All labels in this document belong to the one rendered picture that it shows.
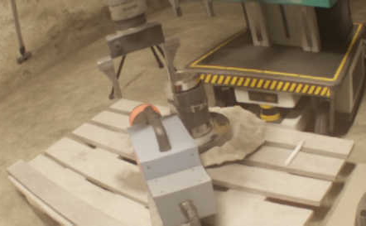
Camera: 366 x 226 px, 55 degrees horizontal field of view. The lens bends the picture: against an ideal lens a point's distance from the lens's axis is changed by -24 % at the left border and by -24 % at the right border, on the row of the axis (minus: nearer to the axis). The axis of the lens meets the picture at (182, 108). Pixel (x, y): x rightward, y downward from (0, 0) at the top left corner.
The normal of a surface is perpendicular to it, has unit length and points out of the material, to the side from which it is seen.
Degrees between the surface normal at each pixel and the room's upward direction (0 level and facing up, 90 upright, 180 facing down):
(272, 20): 90
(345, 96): 90
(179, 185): 0
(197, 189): 90
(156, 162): 90
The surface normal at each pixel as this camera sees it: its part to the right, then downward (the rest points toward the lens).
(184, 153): 0.26, 0.36
